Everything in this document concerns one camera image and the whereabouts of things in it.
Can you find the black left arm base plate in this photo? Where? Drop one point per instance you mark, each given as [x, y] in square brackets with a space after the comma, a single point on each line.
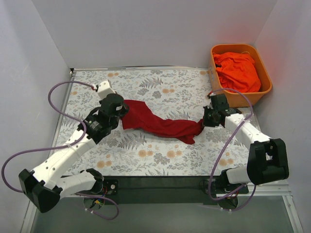
[110, 187]

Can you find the floral patterned table mat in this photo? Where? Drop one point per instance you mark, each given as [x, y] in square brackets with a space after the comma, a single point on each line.
[170, 94]

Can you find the dark red t-shirt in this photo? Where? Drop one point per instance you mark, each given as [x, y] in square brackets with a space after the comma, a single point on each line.
[141, 117]

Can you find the aluminium front frame rail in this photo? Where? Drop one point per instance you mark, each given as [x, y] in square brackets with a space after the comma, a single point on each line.
[166, 183]

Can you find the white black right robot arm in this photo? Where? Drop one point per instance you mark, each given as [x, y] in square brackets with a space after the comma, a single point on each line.
[267, 158]

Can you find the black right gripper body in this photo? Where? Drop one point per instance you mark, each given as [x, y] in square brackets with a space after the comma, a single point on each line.
[207, 117]

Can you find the orange plastic basket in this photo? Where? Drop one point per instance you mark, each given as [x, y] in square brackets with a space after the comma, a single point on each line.
[234, 99]

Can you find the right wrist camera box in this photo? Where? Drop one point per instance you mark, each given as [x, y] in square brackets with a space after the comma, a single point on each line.
[219, 102]

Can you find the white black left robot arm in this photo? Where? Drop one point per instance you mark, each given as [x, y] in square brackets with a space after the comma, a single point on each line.
[45, 185]

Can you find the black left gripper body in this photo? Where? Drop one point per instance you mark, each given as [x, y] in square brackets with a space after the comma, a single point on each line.
[123, 109]

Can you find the bright orange t-shirt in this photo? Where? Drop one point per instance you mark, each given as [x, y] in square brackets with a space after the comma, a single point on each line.
[237, 71]

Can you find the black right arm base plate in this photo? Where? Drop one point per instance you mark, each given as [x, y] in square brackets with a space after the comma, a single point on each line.
[216, 187]

